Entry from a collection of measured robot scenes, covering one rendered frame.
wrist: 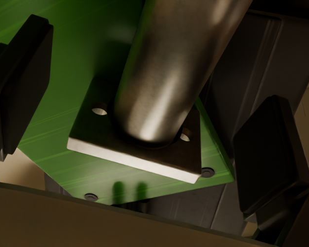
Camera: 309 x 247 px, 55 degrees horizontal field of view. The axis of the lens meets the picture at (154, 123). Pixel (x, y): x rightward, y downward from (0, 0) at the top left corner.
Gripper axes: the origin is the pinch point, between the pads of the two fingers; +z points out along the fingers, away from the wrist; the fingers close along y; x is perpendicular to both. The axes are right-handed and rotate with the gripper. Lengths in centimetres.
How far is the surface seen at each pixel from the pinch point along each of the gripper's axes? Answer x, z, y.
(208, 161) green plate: -5.4, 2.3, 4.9
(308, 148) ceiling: -312, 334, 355
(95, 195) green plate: -12.1, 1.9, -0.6
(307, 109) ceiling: -326, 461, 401
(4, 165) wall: -648, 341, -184
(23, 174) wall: -689, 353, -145
